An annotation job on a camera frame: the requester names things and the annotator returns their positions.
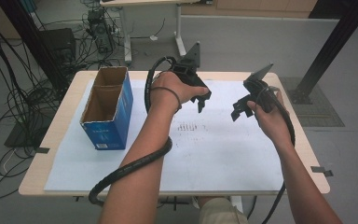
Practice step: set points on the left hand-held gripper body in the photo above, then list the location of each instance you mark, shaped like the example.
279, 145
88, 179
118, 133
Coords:
190, 73

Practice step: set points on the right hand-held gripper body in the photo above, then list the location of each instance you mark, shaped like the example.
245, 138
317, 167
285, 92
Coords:
256, 88

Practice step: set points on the blue cardboard box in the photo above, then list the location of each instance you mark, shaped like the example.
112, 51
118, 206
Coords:
115, 124

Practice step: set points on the person's left hand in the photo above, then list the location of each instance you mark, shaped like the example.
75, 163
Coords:
171, 88

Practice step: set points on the person's right hand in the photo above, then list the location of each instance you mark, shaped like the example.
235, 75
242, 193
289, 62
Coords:
273, 124

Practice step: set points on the gray floor mat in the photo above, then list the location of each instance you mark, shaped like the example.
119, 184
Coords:
320, 109

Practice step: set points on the white desk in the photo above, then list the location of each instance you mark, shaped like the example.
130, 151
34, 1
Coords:
127, 37

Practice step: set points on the person's leg in khaki trousers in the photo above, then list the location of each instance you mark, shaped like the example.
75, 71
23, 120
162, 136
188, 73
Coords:
220, 213

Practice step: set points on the black computer tower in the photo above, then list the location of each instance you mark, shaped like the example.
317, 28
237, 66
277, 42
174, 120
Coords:
101, 31

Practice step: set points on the gray tape piece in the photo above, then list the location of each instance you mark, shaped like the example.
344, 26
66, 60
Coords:
42, 150
320, 170

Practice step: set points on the black equipment box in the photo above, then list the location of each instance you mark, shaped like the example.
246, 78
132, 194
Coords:
59, 43

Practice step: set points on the black metal post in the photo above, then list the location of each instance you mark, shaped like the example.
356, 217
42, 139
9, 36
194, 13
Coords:
332, 46
34, 40

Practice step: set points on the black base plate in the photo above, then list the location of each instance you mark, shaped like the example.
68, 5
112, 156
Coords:
18, 137

